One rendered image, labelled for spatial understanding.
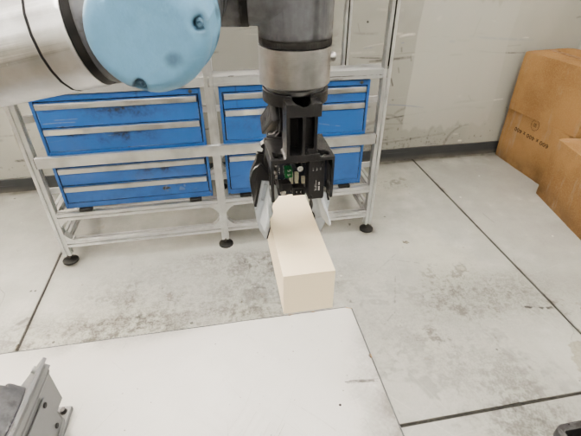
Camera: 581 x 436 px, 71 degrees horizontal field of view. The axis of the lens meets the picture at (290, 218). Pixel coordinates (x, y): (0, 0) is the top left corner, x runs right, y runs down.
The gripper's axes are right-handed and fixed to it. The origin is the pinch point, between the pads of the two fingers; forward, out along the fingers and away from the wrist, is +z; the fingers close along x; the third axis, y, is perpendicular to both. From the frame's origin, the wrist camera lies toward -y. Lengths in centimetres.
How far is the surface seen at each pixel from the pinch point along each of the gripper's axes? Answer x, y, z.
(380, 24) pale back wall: 100, -227, 13
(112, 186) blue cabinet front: -63, -140, 67
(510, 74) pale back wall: 204, -227, 49
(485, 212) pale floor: 152, -144, 110
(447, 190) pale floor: 141, -174, 110
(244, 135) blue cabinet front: 2, -141, 46
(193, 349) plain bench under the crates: -18.8, -12.6, 39.1
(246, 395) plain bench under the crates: -8.5, 0.0, 39.0
